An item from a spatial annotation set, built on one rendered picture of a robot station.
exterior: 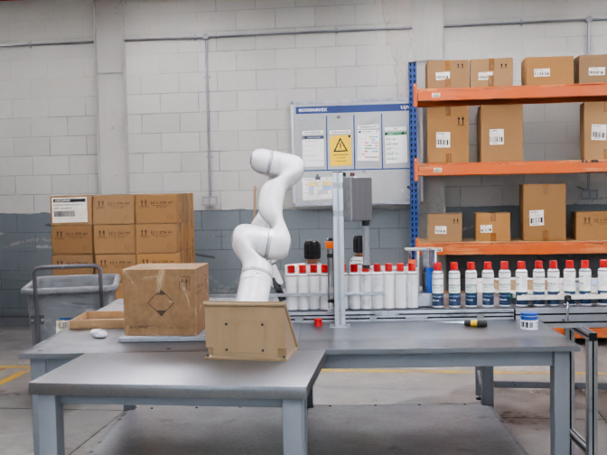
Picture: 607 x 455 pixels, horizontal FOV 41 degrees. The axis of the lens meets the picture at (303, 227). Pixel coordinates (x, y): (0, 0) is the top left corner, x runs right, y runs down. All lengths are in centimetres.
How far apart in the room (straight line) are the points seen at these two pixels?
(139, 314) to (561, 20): 587
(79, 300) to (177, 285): 238
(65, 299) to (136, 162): 319
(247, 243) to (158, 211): 389
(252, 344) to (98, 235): 432
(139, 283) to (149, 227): 365
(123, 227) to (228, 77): 215
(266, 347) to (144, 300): 67
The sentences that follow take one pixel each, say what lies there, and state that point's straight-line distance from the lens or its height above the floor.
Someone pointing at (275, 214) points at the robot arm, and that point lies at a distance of 322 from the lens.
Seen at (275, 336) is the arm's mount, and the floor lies 92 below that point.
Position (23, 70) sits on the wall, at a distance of 911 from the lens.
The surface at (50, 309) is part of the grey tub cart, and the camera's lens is 566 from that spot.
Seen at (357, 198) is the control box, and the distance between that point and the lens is 352.
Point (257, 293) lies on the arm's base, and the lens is 299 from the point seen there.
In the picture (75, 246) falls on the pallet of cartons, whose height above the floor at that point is 96.
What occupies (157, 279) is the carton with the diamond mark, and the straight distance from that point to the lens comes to 333.
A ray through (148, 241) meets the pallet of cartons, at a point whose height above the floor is 99.
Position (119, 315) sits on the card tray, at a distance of 396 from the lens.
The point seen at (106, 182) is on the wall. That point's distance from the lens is 863.
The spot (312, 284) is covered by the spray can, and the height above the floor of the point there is 100.
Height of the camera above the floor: 145
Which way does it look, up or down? 3 degrees down
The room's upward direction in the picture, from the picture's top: 1 degrees counter-clockwise
